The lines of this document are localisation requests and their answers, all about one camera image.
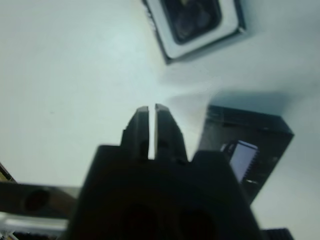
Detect black box lid with print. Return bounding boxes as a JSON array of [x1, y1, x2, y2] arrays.
[[197, 104, 295, 205]]

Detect black box base white insert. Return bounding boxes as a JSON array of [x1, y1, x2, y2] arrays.
[[141, 0, 248, 66]]

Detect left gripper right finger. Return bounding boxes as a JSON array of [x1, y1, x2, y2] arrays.
[[154, 103, 188, 165]]

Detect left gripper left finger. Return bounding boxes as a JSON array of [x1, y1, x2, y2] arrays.
[[121, 106, 150, 161]]

